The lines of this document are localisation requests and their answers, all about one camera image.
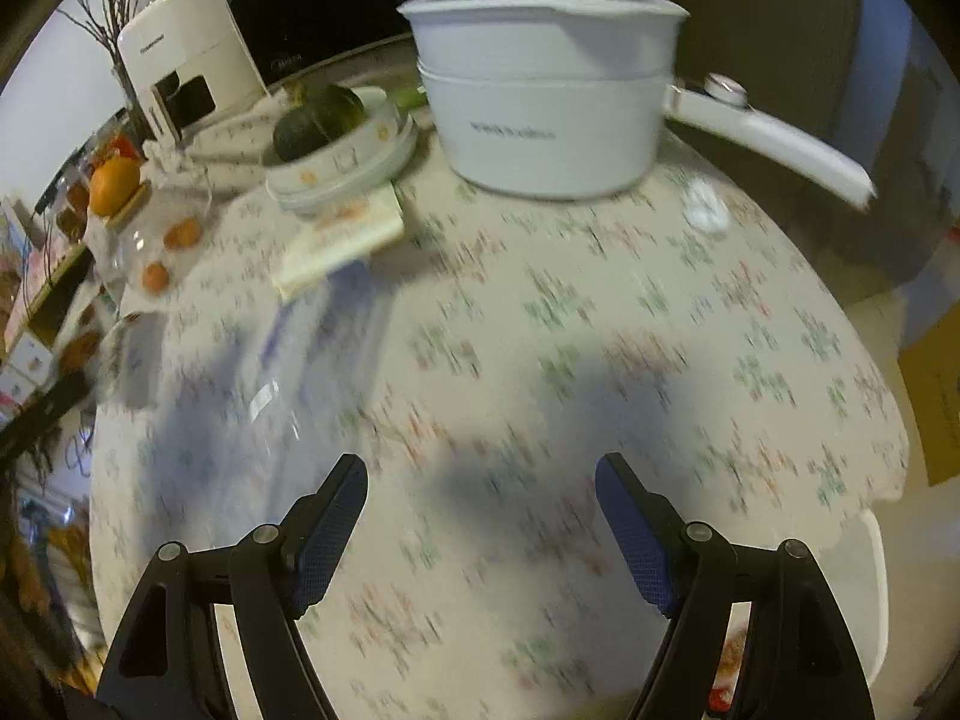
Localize floral tablecloth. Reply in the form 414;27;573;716
86;67;912;720

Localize brown cardboard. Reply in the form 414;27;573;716
896;315;960;488

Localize large orange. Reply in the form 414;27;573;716
88;156;142;217

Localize dark green squash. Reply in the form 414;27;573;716
271;82;368;164

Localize white booklet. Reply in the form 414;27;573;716
271;184;406;299

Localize white bowl with squash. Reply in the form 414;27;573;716
264;86;419;215

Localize white countertop appliance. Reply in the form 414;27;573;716
116;0;272;143

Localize white electric cooking pot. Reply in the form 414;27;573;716
397;0;878;211

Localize small floral cloth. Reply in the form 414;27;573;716
146;90;301;170

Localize black door microwave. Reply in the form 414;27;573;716
225;0;608;83

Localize dried branches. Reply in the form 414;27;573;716
71;0;152;91

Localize clear plastic bag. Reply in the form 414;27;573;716
86;161;220;310

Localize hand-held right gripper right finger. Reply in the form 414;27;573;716
595;453;876;720

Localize wooden shelf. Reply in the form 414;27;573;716
0;195;100;421

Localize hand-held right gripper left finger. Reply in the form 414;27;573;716
96;454;370;720

